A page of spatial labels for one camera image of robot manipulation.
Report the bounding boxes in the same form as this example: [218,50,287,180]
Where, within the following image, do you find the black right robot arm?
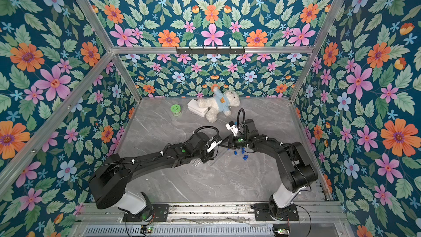
[223,119,318,220]

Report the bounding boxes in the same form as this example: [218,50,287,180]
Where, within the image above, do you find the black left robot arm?
[89,126,222,217]

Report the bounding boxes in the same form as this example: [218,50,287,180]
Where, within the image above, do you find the white box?
[187,99,208,117]

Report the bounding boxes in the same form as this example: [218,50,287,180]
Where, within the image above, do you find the green lidded small jar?
[170,104,182,116]

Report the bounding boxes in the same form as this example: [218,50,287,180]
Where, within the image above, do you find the white teddy bear blue hoodie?
[197,87,240,123]

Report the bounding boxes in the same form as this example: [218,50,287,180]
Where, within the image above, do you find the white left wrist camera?
[206,140,222,153]

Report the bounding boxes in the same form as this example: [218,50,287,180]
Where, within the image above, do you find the black hook rail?
[175,47,246,55]

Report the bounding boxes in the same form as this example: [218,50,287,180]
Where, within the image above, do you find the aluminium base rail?
[75,202,346,223]

